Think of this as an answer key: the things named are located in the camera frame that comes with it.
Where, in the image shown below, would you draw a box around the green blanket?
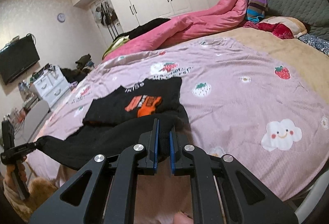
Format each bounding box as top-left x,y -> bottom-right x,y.
102,36 -> 130,60

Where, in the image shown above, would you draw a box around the hanging bags on rack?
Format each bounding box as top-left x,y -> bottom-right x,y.
94,0 -> 119,41

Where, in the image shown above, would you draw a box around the round wall clock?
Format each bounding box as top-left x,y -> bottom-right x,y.
57,13 -> 66,23

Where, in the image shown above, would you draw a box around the red and beige blanket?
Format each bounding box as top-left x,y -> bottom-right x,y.
241,16 -> 309,40

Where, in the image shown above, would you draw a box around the black printed sweatshirt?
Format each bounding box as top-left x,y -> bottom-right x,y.
39,77 -> 189,170

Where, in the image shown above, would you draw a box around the black wall television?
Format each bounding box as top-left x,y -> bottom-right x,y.
0,34 -> 40,85

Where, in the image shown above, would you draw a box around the grey padded bench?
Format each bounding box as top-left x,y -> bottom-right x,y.
15,100 -> 51,145

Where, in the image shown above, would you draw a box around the blue patterned cloth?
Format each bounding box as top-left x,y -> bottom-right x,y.
298,34 -> 329,56

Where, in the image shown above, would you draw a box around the striped colourful pillow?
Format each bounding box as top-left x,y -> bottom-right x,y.
246,0 -> 268,23

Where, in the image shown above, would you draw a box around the dark clothes pile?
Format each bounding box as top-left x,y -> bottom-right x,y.
60,54 -> 95,83

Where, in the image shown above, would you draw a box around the pink quilt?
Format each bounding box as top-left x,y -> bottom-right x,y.
103,0 -> 248,61

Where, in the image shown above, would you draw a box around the pink strawberry bed sheet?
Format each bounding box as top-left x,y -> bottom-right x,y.
27,37 -> 328,200

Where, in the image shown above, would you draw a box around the person's right hand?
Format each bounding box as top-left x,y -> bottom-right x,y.
173,211 -> 193,224

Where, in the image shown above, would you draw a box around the black clothing on bed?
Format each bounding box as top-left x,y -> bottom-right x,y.
114,18 -> 171,41

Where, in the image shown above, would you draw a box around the person's left hand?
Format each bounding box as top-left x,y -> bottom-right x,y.
3,156 -> 27,193

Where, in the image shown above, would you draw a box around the white drawer cabinet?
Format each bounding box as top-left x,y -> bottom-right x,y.
30,66 -> 69,108

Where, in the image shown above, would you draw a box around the cluttered side table items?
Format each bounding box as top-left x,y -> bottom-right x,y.
4,80 -> 40,131

